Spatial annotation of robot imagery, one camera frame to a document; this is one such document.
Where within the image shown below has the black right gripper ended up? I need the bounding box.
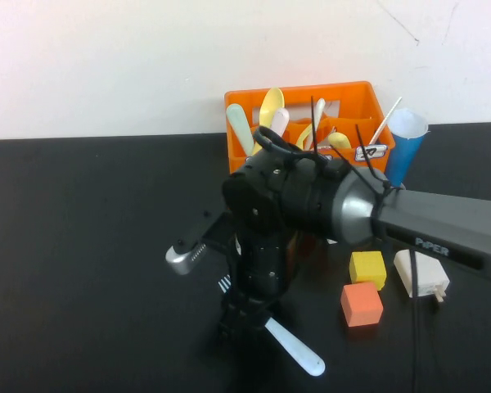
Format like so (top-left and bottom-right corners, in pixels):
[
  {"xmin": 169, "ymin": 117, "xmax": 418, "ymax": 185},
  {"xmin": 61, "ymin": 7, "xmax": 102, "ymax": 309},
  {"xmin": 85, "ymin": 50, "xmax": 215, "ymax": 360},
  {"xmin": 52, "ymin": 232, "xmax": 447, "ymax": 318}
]
[{"xmin": 215, "ymin": 224, "xmax": 300, "ymax": 344}]

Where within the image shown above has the light blue plastic fork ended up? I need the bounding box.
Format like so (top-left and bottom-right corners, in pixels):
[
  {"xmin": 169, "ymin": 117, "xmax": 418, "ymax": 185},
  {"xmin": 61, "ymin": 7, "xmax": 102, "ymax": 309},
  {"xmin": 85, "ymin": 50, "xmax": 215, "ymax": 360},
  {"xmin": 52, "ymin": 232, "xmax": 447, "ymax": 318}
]
[{"xmin": 218, "ymin": 275, "xmax": 326, "ymax": 377}]

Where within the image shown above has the orange plastic cutlery crate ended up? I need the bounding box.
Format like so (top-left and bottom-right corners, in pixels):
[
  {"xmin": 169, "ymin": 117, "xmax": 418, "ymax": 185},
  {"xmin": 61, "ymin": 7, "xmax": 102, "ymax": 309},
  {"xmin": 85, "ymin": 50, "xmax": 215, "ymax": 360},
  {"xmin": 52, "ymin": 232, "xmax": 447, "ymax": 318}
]
[{"xmin": 223, "ymin": 80, "xmax": 396, "ymax": 263}]

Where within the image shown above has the orange foam cube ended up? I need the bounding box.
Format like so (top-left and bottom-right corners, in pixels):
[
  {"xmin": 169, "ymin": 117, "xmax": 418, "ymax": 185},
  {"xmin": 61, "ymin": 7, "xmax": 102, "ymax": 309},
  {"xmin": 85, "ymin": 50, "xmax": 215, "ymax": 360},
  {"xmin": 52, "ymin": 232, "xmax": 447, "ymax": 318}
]
[{"xmin": 340, "ymin": 281, "xmax": 384, "ymax": 328}]

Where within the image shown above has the yellow foam cube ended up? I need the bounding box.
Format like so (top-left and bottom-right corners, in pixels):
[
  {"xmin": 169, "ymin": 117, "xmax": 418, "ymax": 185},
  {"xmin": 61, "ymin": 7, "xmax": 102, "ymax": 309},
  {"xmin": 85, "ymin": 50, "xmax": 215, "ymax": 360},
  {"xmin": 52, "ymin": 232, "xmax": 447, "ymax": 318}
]
[{"xmin": 348, "ymin": 250, "xmax": 387, "ymax": 291}]

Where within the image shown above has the white power adapter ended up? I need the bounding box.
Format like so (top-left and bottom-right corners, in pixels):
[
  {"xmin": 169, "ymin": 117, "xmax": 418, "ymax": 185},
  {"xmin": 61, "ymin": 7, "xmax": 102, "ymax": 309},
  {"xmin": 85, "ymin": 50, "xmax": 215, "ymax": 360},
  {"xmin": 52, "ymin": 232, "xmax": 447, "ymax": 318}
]
[{"xmin": 393, "ymin": 249, "xmax": 452, "ymax": 305}]

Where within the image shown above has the yellow plastic fork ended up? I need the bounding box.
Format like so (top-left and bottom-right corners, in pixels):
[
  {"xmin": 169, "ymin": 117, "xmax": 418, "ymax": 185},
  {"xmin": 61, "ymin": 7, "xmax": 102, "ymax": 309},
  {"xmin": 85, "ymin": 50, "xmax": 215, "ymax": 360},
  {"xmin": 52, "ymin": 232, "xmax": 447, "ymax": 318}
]
[{"xmin": 295, "ymin": 122, "xmax": 317, "ymax": 151}]

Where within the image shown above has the pale pink spoon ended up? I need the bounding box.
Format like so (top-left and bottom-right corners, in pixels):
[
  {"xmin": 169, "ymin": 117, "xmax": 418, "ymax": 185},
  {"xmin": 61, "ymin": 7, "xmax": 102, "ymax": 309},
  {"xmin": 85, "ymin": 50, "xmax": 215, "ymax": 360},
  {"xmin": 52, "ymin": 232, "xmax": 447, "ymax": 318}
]
[{"xmin": 268, "ymin": 106, "xmax": 291, "ymax": 140}]

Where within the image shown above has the paper label knife character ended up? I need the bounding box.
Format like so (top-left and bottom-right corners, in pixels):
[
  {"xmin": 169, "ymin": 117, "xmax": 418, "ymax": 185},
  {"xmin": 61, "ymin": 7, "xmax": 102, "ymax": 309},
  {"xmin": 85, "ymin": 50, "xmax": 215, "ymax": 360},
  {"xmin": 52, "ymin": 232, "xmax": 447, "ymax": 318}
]
[{"xmin": 354, "ymin": 144, "xmax": 390, "ymax": 162}]

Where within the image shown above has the yellow plastic spoon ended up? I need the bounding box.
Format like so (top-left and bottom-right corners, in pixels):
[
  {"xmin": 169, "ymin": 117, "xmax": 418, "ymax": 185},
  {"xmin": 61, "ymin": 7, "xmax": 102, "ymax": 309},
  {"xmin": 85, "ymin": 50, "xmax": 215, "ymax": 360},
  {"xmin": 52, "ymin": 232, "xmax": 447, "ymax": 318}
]
[{"xmin": 251, "ymin": 87, "xmax": 286, "ymax": 156}]

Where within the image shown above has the white plastic fork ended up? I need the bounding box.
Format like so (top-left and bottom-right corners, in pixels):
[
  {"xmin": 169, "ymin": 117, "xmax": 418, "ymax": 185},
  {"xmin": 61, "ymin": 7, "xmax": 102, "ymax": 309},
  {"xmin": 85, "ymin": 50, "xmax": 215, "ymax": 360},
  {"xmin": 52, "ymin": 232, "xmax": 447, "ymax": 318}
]
[{"xmin": 309, "ymin": 97, "xmax": 327, "ymax": 151}]

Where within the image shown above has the blue cone cup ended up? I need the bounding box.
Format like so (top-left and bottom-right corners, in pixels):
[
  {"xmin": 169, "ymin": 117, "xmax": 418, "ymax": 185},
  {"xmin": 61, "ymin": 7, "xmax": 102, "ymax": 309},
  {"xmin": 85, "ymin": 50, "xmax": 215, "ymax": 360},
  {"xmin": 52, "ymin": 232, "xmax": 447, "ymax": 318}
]
[{"xmin": 385, "ymin": 108, "xmax": 430, "ymax": 190}]

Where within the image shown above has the thin white plastic knife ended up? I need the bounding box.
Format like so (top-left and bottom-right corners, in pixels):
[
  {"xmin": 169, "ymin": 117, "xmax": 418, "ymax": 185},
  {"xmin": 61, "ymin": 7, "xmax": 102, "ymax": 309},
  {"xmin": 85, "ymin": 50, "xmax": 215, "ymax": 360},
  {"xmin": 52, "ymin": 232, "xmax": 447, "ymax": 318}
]
[{"xmin": 367, "ymin": 97, "xmax": 403, "ymax": 146}]

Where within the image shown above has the white paper cone liner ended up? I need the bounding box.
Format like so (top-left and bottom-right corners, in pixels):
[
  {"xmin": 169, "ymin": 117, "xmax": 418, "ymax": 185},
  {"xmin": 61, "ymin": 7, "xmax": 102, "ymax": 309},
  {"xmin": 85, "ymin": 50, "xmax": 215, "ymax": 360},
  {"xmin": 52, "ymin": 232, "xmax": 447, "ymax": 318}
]
[{"xmin": 390, "ymin": 108, "xmax": 430, "ymax": 141}]

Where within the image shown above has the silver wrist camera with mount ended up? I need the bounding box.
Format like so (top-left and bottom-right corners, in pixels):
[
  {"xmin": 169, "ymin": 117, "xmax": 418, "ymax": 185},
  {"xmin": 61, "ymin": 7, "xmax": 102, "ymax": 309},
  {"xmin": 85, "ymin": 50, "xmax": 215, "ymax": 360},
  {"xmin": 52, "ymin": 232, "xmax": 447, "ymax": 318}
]
[{"xmin": 164, "ymin": 210, "xmax": 239, "ymax": 277}]

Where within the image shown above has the black hanging cable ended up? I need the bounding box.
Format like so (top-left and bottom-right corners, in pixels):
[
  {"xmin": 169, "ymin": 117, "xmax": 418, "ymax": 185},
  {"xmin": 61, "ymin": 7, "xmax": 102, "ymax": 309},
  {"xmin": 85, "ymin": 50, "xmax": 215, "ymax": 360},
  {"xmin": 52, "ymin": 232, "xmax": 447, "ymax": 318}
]
[{"xmin": 408, "ymin": 248, "xmax": 422, "ymax": 393}]

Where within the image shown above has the black cable loop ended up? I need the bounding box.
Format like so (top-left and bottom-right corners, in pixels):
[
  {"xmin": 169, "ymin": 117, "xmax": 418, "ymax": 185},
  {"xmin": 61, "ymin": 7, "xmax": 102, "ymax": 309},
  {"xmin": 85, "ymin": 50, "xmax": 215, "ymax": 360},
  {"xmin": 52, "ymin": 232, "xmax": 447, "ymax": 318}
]
[{"xmin": 252, "ymin": 125, "xmax": 290, "ymax": 156}]

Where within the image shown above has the pale green utensil handle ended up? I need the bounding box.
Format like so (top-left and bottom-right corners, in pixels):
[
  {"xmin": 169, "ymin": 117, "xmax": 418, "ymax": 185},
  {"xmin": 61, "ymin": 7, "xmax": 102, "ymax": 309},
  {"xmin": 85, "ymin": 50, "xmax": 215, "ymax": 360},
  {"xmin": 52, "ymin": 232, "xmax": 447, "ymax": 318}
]
[{"xmin": 225, "ymin": 103, "xmax": 255, "ymax": 157}]

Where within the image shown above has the pale yellow cutlery handle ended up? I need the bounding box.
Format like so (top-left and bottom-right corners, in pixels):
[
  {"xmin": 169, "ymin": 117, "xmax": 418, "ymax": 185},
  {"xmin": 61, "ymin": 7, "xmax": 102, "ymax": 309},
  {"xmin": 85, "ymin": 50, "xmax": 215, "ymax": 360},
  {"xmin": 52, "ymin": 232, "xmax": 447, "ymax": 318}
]
[{"xmin": 327, "ymin": 132, "xmax": 352, "ymax": 151}]

